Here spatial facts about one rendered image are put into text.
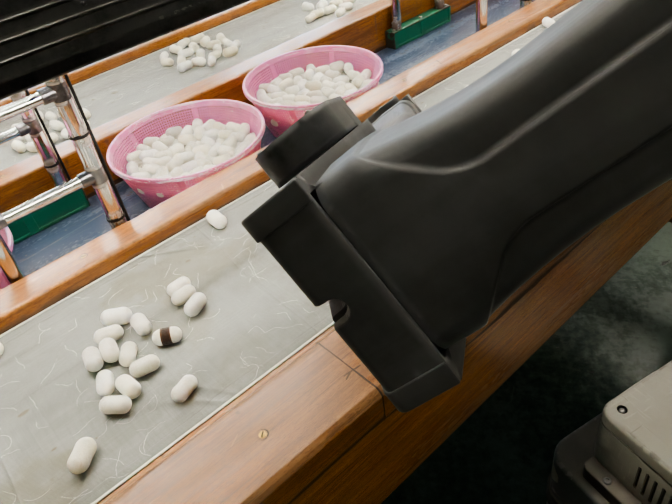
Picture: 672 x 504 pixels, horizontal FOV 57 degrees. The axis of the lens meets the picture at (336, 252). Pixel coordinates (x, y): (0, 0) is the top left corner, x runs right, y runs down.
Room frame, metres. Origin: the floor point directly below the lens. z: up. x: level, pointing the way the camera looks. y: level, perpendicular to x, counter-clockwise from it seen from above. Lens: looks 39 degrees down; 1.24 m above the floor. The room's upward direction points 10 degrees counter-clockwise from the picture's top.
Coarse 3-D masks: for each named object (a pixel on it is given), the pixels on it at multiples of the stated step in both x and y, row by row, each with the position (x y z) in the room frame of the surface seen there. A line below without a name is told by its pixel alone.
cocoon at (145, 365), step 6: (150, 354) 0.47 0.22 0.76; (138, 360) 0.47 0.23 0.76; (144, 360) 0.47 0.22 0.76; (150, 360) 0.46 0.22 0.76; (156, 360) 0.47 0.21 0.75; (132, 366) 0.46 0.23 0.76; (138, 366) 0.46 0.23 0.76; (144, 366) 0.46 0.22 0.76; (150, 366) 0.46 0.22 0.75; (156, 366) 0.46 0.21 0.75; (132, 372) 0.46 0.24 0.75; (138, 372) 0.46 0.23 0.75; (144, 372) 0.46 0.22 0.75; (150, 372) 0.46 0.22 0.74
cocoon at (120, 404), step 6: (108, 396) 0.42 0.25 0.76; (114, 396) 0.42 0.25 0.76; (120, 396) 0.42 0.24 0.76; (126, 396) 0.42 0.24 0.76; (102, 402) 0.42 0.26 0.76; (108, 402) 0.42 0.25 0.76; (114, 402) 0.41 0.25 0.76; (120, 402) 0.41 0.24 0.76; (126, 402) 0.41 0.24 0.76; (102, 408) 0.41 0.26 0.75; (108, 408) 0.41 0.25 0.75; (114, 408) 0.41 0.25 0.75; (120, 408) 0.41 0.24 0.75; (126, 408) 0.41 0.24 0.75
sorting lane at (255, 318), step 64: (256, 192) 0.79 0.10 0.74; (192, 256) 0.66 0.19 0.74; (256, 256) 0.63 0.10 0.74; (64, 320) 0.57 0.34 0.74; (192, 320) 0.53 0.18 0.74; (256, 320) 0.51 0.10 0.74; (320, 320) 0.50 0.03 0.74; (0, 384) 0.49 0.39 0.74; (64, 384) 0.47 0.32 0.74; (0, 448) 0.40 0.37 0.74; (64, 448) 0.38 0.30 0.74; (128, 448) 0.37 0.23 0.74
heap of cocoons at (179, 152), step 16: (176, 128) 1.04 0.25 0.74; (192, 128) 1.04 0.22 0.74; (208, 128) 1.03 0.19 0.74; (224, 128) 1.01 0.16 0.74; (240, 128) 0.99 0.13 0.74; (144, 144) 1.01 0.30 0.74; (160, 144) 0.98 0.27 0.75; (176, 144) 0.98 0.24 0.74; (192, 144) 0.97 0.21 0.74; (208, 144) 0.96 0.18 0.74; (224, 144) 0.95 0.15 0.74; (240, 144) 0.93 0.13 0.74; (128, 160) 0.96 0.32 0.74; (144, 160) 0.94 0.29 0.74; (160, 160) 0.93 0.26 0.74; (176, 160) 0.92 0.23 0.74; (192, 160) 0.91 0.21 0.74; (208, 160) 0.90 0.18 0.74; (224, 160) 0.90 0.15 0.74; (144, 176) 0.89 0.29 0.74; (160, 176) 0.87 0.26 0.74
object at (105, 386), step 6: (102, 372) 0.46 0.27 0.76; (108, 372) 0.46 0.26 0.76; (96, 378) 0.45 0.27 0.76; (102, 378) 0.45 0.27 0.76; (108, 378) 0.45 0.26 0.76; (96, 384) 0.45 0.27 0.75; (102, 384) 0.44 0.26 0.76; (108, 384) 0.44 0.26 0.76; (114, 384) 0.45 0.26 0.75; (96, 390) 0.44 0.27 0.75; (102, 390) 0.44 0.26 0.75; (108, 390) 0.44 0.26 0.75
